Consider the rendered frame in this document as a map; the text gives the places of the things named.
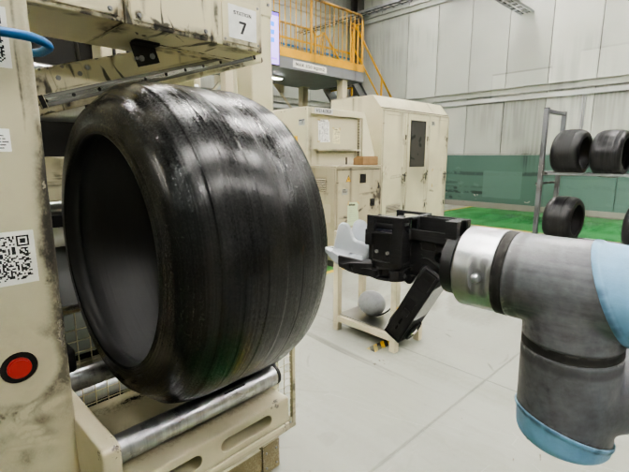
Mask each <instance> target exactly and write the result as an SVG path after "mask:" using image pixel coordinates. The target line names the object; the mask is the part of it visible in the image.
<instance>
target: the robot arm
mask: <svg viewBox="0 0 629 472"><path fill-rule="evenodd" d="M404 214H418V215H414V216H408V217H405V215H404ZM325 252H326V253H327V254H328V256H329V257H330V258H331V259H332V260H333V261H334V262H335V263H336V264H338V265H339V267H341V268H343V269H345V270H347V271H349V272H351V273H356V274H360V275H366V276H370V277H372V278H374V279H377V280H382V281H389V282H402V281H405V282H406V283H407V284H412V283H414V284H413V285H412V286H411V287H410V289H409V290H408V292H407V294H406V295H405V297H404V298H403V300H402V302H401V304H400V305H399V307H398V309H397V310H396V311H395V312H394V313H393V315H392V316H391V317H390V319H389V321H388V324H387V326H386V327H385V329H384V331H385V332H386V333H387V334H388V335H390V336H391V337H392V338H393V339H394V340H395V341H396V342H397V343H400V342H401V341H402V340H404V339H410V338H411V337H412V336H414V335H415V334H416V333H417V331H418V329H419V328H420V326H421V325H422V323H421V322H422V320H423V319H424V317H425V316H426V315H427V314H428V313H429V311H430V310H431V308H432V306H433V305H434V303H435V302H436V300H437V299H438V297H439V296H440V295H441V293H442V292H443V290H444V291H446V292H450V293H453V295H454V297H455V299H456V300H457V301H458V302H459V303H461V304H465V305H469V306H473V307H476V308H480V309H484V310H489V311H492V312H495V313H498V314H502V315H505V316H509V317H515V318H519V319H521V320H522V324H521V339H520V352H519V376H518V388H517V393H516V394H515V402H516V420H517V424H518V426H519V428H520V430H521V432H522V433H523V434H524V435H525V436H526V438H527V439H528V440H530V441H531V442H532V443H533V444H534V445H535V446H537V447H538V448H539V449H541V450H542V451H544V452H545V453H547V454H549V455H551V456H553V457H555V458H558V459H560V460H563V461H566V462H568V463H572V464H576V465H600V464H603V463H605V462H606V461H608V460H609V459H610V457H611V455H612V454H613V453H614V452H615V450H616V445H615V443H614V439H615V438H616V437H617V436H619V435H629V245H625V244H618V243H607V242H606V241H604V240H601V239H596V240H594V241H591V240H582V239H575V238H566V237H559V236H550V235H542V234H534V233H526V232H517V231H512V230H507V229H491V228H483V227H475V226H473V227H471V219H467V218H458V217H448V216H440V215H432V213H422V212H413V211H404V210H397V216H392V215H383V214H376V215H372V214H367V223H366V222H365V221H364V220H357V221H355V223H354V225H353V228H352V229H351V227H350V226H349V224H347V223H345V222H343V223H341V224H340V225H339V227H338V229H337V234H336V239H335V243H334V246H326V247H325Z"/></svg>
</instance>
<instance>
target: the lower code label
mask: <svg viewBox="0 0 629 472"><path fill-rule="evenodd" d="M35 281H39V276H38V268H37V254H36V248H35V240H34V232H33V230H32V229H28V230H19V231H11V232H1V233H0V288H2V287H8V286H13V285H19V284H23V283H29V282H35Z"/></svg>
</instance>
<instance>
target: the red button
mask: <svg viewBox="0 0 629 472"><path fill-rule="evenodd" d="M31 370H32V363H31V362H30V360H29V359H27V358H25V357H19V358H16V359H14V360H13V361H11V362H10V363H9V364H8V366H7V374H8V375H9V376H10V377H11V378H15V379H19V378H23V377H25V376H27V375H28V374H29V373H30V372H31Z"/></svg>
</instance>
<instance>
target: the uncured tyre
mask: <svg viewBox="0 0 629 472"><path fill-rule="evenodd" d="M62 218H63V230H64V238H65V245H66V256H67V262H68V267H69V271H70V275H71V280H72V284H73V288H74V290H75V294H76V298H77V301H78V304H79V307H80V311H81V314H82V317H83V320H84V322H85V325H86V328H87V330H88V332H89V334H90V336H91V338H92V340H93V342H94V344H95V347H96V349H97V351H98V353H99V355H100V356H101V358H102V360H103V361H104V363H105V364H106V365H107V366H108V368H109V369H110V371H111V372H112V373H113V375H114V376H115V377H116V378H117V379H118V380H119V381H120V382H121V383H122V384H124V385H125V386H126V387H127V388H129V389H130V390H132V391H135V392H137V393H140V394H142V395H144V396H147V397H149V398H151V399H154V400H155V401H157V402H160V403H165V404H175V403H181V402H188V401H194V400H197V399H199V398H201V397H203V396H205V395H207V394H210V393H212V392H214V391H217V390H219V389H222V388H224V387H225V386H227V385H229V384H231V383H234V382H236V381H238V380H240V379H242V378H244V377H247V376H249V375H251V374H253V373H255V372H258V371H260V370H262V369H264V368H266V367H268V366H271V365H273V364H275V363H276V362H278V361H279V360H281V359H282V358H283V357H284V356H286V355H287V354H288V353H289V352H290V351H291V350H292V349H293V348H294V347H295V346H296V345H297V344H298V343H299V342H300V341H301V340H302V338H303V337H304V336H305V334H306V333H307V332H308V331H309V329H310V328H311V326H312V324H313V322H314V320H315V316H316V314H317V311H318V309H319V306H320V303H321V300H322V296H323V292H324V287H325V283H326V276H327V267H328V254H327V253H326V252H325V247H326V246H328V235H327V225H326V218H325V213H324V208H323V203H322V199H321V196H320V193H319V189H318V186H317V183H316V180H315V176H314V173H313V171H312V168H311V166H310V164H309V162H308V159H307V157H306V155H305V153H304V152H303V151H302V149H301V147H300V145H299V143H298V142H297V140H296V138H295V137H294V136H293V134H292V133H291V131H290V130H289V129H288V128H287V126H286V125H285V124H284V123H283V122H282V121H281V120H280V119H279V118H278V117H277V116H276V115H275V114H274V113H273V112H271V111H270V110H268V109H267V108H266V107H264V106H262V105H261V104H259V103H257V102H255V101H254V100H252V99H250V98H248V97H246V96H242V95H240V94H237V93H233V92H228V91H221V90H213V89H206V88H199V87H192V86H185V85H178V84H171V83H163V82H157V81H130V82H124V83H118V84H115V85H112V86H111V87H109V88H108V89H106V90H105V91H104V92H103V93H102V94H100V95H99V96H98V97H97V98H96V99H95V100H94V101H93V102H91V103H90V104H89V105H88V106H87V107H86V108H85V109H84V110H83V111H82V112H81V113H80V115H79V116H78V118H77V119H76V121H75V123H74V125H73V126H72V129H71V131H70V134H69V137H68V141H67V144H66V152H65V158H64V165H63V174H62Z"/></svg>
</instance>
